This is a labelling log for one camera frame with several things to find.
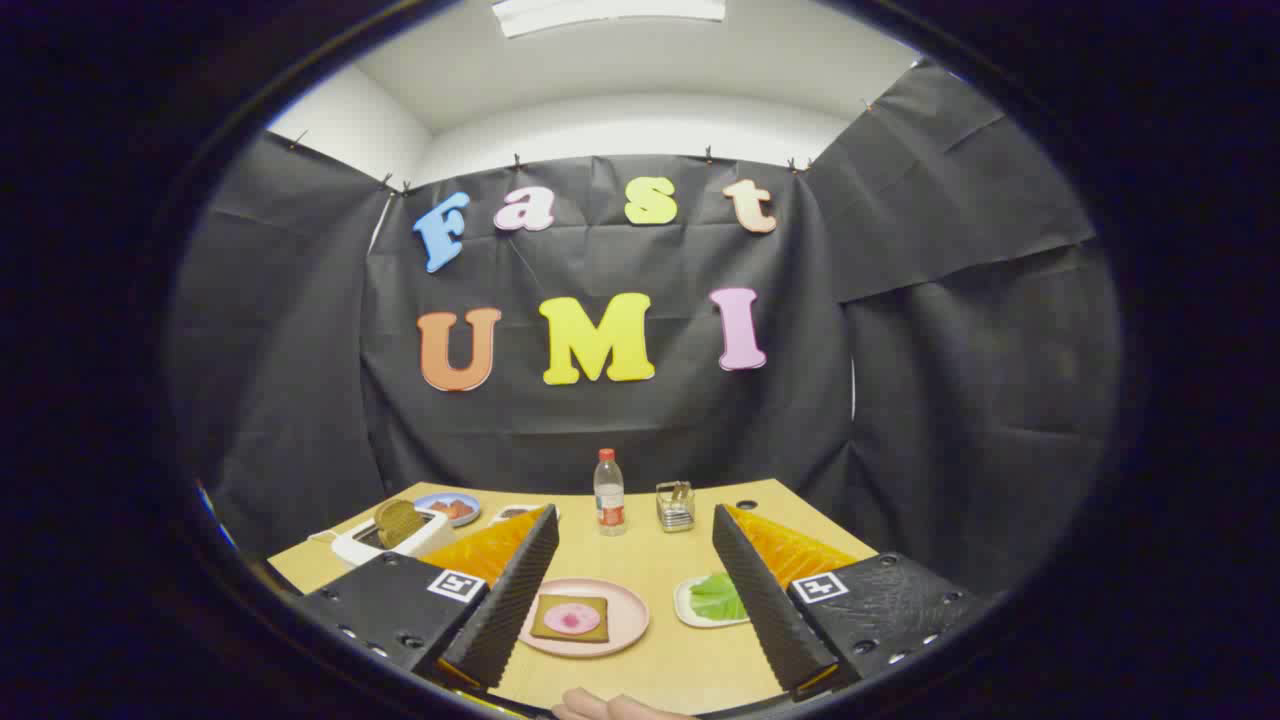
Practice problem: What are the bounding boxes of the ceiling light panel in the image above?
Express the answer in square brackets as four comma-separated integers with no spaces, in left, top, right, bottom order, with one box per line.
[490,0,728,39]

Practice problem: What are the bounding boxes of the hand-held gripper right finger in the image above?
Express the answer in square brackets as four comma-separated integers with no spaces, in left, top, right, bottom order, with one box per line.
[711,503,986,701]

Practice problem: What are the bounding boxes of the white square plate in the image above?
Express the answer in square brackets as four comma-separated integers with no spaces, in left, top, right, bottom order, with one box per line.
[674,573,751,630]

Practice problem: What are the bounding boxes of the white toaster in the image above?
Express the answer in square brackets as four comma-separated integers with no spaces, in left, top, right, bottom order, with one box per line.
[330,505,456,569]

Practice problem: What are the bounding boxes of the brown bread slice with crust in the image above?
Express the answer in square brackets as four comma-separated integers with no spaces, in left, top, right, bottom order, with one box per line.
[529,594,611,644]

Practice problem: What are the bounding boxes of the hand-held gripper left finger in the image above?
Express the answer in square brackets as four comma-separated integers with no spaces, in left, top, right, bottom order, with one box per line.
[290,503,561,693]

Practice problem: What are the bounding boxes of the blue plate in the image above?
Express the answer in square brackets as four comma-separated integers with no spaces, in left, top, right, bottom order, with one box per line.
[414,492,482,527]

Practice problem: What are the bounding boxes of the green lettuce leaf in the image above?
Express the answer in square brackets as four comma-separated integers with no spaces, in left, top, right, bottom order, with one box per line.
[688,572,749,622]

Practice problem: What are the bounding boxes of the pink ham slice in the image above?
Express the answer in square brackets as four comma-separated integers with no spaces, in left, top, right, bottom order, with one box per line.
[543,603,602,635]

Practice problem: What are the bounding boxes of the clear bottle with red cap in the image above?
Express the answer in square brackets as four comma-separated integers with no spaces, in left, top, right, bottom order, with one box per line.
[593,448,628,537]

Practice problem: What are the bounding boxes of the wire mesh utensil holder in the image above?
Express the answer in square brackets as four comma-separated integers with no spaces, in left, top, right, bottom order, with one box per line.
[656,481,696,533]

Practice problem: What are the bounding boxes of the pink plate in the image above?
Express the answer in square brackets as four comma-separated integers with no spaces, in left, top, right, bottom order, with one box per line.
[518,578,651,659]

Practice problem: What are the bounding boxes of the brown toast slice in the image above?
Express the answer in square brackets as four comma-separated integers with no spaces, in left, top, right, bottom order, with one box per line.
[374,499,425,550]

